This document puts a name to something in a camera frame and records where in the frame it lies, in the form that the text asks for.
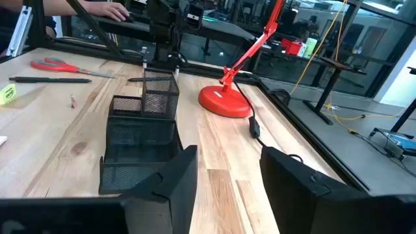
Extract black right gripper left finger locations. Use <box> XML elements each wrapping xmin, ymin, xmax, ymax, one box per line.
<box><xmin>120</xmin><ymin>145</ymin><xmax>198</xmax><ymax>234</ymax></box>

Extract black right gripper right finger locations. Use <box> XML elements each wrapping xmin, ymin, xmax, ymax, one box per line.
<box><xmin>259</xmin><ymin>146</ymin><xmax>370</xmax><ymax>234</ymax></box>

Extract red-handled scissors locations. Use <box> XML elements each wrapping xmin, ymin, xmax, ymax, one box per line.
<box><xmin>30</xmin><ymin>57</ymin><xmax>116</xmax><ymax>79</ymax></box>

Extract yellow-green eraser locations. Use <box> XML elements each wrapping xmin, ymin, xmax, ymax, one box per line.
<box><xmin>0</xmin><ymin>83</ymin><xmax>18</xmax><ymax>106</ymax></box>

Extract person's forearm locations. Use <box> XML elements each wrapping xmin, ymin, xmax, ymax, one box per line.
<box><xmin>42</xmin><ymin>0</ymin><xmax>95</xmax><ymax>17</ymax></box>

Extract black mesh desk organizer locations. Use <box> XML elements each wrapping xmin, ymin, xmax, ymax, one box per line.
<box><xmin>99</xmin><ymin>67</ymin><xmax>183</xmax><ymax>196</ymax></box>

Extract dark grey desk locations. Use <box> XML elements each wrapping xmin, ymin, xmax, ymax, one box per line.
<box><xmin>92</xmin><ymin>14</ymin><xmax>257</xmax><ymax>49</ymax></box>

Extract person's hand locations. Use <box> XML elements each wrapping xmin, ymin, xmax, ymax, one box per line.
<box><xmin>83</xmin><ymin>1</ymin><xmax>131</xmax><ymax>23</ymax></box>

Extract red desk lamp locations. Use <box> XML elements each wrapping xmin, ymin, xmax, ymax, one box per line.
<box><xmin>198</xmin><ymin>0</ymin><xmax>287</xmax><ymax>118</ymax></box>

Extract black standing desk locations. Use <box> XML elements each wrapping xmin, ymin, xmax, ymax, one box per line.
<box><xmin>304</xmin><ymin>57</ymin><xmax>368</xmax><ymax>126</ymax></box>

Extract red storage box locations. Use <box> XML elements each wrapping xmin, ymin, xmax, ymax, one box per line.
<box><xmin>281</xmin><ymin>38</ymin><xmax>304</xmax><ymax>56</ymax></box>

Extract green container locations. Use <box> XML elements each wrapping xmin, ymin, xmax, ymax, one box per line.
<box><xmin>304</xmin><ymin>37</ymin><xmax>319</xmax><ymax>59</ymax></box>

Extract silver aluminium extrusion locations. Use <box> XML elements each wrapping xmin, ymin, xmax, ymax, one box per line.
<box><xmin>6</xmin><ymin>5</ymin><xmax>33</xmax><ymax>58</ymax></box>

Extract person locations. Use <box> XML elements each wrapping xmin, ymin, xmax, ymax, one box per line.
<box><xmin>0</xmin><ymin>0</ymin><xmax>58</xmax><ymax>56</ymax></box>

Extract black lamp power cable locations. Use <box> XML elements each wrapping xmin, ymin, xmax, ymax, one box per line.
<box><xmin>233</xmin><ymin>81</ymin><xmax>305</xmax><ymax>163</ymax></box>

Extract black frame foot bracket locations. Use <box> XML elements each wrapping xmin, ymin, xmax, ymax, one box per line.
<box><xmin>268</xmin><ymin>88</ymin><xmax>292</xmax><ymax>107</ymax></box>

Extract yellow cable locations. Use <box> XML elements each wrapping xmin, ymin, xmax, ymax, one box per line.
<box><xmin>290</xmin><ymin>0</ymin><xmax>407</xmax><ymax>135</ymax></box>

